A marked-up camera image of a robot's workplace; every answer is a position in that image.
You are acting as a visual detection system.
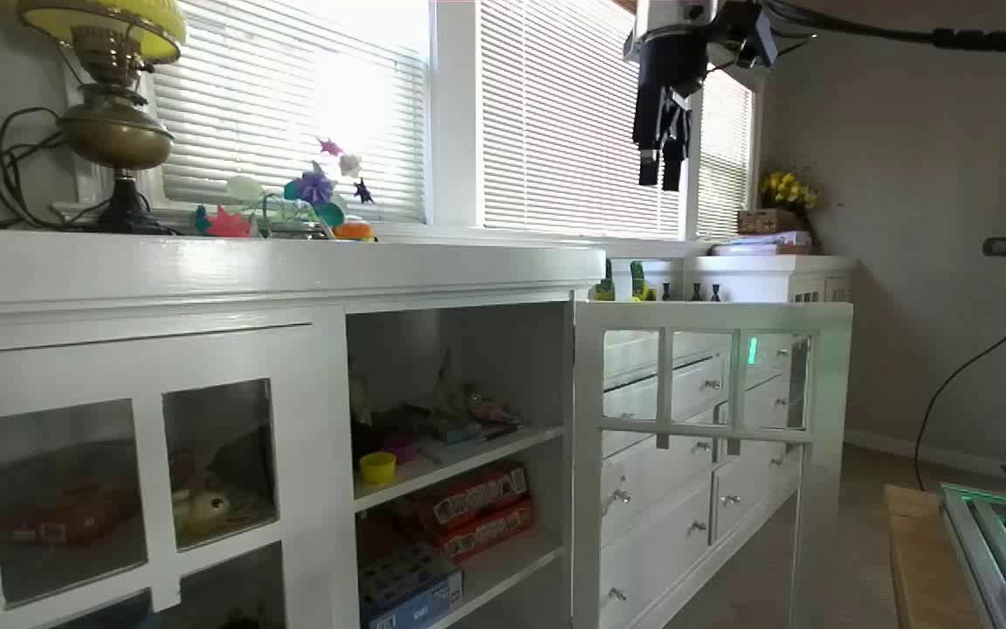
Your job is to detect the yellow toy behind glass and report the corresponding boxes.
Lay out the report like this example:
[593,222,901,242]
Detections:
[167,483,236,537]

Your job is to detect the red and green toy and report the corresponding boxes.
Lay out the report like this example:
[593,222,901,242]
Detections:
[189,202,259,242]

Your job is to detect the brass lamp with yellow shade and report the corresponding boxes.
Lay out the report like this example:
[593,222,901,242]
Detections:
[15,0,189,233]

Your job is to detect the green lit device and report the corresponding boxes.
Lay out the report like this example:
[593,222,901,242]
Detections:
[938,483,1006,629]

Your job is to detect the white wooden cabinet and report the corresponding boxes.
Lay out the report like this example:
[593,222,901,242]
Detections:
[0,222,604,629]

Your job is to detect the white window blind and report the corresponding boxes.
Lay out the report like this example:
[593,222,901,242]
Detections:
[151,0,430,220]
[695,67,758,242]
[477,0,689,237]

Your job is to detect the colourful toy flower bunch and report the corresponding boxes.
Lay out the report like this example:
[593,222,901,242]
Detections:
[280,137,380,244]

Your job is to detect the thin black camera cable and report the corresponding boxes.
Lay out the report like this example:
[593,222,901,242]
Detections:
[910,310,1006,488]

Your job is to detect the blue board game box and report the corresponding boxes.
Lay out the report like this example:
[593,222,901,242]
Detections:
[359,540,465,629]

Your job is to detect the red board game box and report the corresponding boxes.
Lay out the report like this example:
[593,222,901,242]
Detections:
[427,497,538,567]
[391,461,534,536]

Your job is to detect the white glass-paned cabinet door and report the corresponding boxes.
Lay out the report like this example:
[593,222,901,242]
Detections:
[568,296,855,629]
[0,317,341,629]

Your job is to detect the red box behind glass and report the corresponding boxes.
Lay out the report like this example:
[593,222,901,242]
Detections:
[0,475,131,553]

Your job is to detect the white dresser with drawers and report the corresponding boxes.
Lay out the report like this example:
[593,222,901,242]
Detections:
[599,253,855,629]

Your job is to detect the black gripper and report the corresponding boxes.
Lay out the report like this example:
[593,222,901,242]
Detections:
[620,17,724,194]

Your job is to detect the stack of papers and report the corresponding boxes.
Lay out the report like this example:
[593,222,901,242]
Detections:
[709,227,818,257]

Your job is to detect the black lamp cord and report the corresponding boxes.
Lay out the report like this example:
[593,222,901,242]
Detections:
[0,100,68,229]

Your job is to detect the basket of yellow flowers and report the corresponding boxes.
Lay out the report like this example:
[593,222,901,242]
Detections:
[738,167,825,237]

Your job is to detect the small green figurines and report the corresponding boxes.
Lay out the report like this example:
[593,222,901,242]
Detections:
[585,255,659,305]

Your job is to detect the blue crayon box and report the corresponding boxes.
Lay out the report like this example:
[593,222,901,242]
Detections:
[411,427,515,468]

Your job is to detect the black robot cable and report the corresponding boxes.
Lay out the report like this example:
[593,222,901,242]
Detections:
[762,0,1006,57]

